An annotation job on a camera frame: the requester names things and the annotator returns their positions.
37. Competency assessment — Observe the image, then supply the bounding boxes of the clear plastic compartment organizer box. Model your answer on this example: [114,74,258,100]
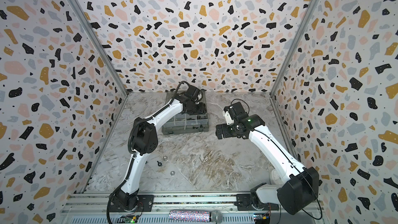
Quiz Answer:
[161,89,209,135]

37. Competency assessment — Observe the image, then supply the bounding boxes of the left corner aluminium post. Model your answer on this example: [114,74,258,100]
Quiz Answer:
[67,0,128,97]

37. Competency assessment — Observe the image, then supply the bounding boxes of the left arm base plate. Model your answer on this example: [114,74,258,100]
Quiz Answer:
[107,194,154,213]

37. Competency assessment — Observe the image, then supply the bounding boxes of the white square clock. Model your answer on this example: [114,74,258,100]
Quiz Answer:
[270,169,282,185]

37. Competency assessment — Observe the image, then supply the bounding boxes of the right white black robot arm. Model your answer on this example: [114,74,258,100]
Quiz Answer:
[216,102,319,215]

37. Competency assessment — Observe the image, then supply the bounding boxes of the corner aluminium post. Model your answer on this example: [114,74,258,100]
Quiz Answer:
[67,0,128,97]
[270,0,319,97]

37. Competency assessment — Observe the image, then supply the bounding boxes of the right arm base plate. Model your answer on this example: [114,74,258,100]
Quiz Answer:
[234,194,279,211]

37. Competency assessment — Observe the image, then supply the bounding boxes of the aluminium front rail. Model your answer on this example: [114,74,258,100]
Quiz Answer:
[60,191,328,224]

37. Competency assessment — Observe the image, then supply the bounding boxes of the right corner aluminium post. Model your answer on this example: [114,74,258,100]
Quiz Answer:
[270,0,319,97]

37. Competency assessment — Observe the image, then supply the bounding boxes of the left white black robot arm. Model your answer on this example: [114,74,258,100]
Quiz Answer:
[107,81,206,211]

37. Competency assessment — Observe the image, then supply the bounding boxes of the glitter handheld microphone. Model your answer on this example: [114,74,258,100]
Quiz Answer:
[169,210,223,224]

